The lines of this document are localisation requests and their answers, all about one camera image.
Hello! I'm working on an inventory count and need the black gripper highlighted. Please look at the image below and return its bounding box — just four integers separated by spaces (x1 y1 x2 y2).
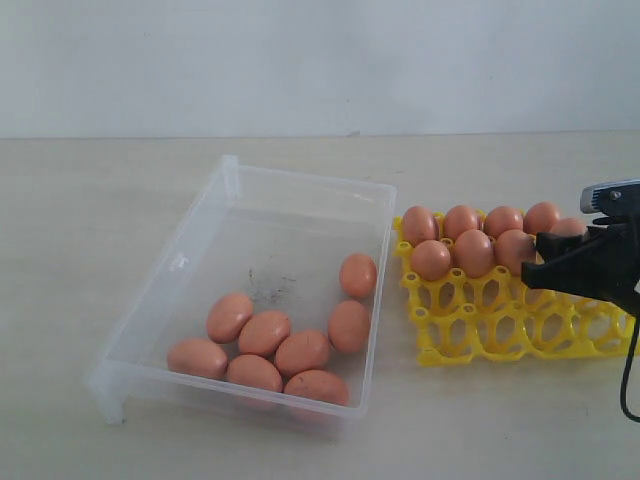
521 216 639 315

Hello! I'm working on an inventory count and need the brown egg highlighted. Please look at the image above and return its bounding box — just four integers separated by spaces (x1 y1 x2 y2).
483 205 523 239
327 300 370 354
339 253 377 299
206 292 254 344
443 205 481 241
494 229 537 277
402 205 439 247
227 354 283 392
238 310 291 357
549 217 587 237
284 369 349 406
410 240 452 281
167 338 228 380
274 330 331 377
453 229 495 278
523 201 561 235

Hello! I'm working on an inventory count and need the clear plastic bin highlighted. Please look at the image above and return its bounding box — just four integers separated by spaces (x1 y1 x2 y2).
87 155 396 435

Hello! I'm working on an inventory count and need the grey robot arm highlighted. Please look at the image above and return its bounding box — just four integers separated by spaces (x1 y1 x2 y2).
521 216 639 317

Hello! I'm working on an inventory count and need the yellow plastic egg tray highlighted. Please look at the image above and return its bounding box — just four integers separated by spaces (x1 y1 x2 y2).
393 218 634 367

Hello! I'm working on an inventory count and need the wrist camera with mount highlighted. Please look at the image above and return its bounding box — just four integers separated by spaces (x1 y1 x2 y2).
579 179 640 225

